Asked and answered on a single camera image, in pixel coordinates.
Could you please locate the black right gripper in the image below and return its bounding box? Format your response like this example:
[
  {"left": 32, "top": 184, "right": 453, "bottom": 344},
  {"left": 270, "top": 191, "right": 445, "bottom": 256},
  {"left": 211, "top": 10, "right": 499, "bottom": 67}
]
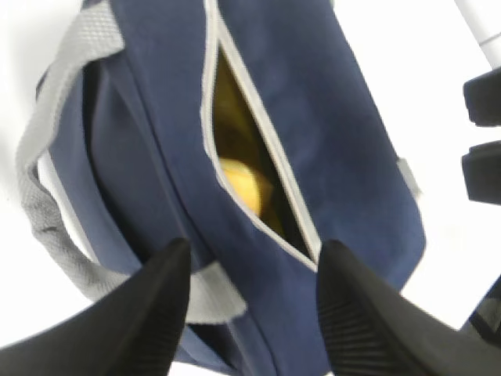
[{"left": 462, "top": 68, "right": 500, "bottom": 205}]

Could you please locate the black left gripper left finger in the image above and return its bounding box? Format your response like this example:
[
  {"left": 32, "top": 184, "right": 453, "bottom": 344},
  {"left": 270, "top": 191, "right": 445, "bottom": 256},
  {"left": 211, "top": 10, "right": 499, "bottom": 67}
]
[{"left": 1, "top": 239, "right": 191, "bottom": 375}]

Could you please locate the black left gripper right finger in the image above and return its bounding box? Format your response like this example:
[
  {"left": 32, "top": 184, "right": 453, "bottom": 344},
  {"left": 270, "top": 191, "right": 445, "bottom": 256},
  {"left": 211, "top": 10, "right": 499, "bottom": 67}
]
[{"left": 317, "top": 240, "right": 500, "bottom": 375}]

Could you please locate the yellow banana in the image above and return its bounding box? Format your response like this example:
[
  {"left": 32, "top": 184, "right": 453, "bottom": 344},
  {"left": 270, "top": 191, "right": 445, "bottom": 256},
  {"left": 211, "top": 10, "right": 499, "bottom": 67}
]
[{"left": 220, "top": 158, "right": 274, "bottom": 219}]

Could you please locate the navy blue lunch bag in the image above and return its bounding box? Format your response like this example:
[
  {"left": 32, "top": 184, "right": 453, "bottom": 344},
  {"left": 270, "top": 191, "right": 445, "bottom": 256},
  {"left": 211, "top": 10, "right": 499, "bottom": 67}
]
[{"left": 16, "top": 1, "right": 426, "bottom": 375}]

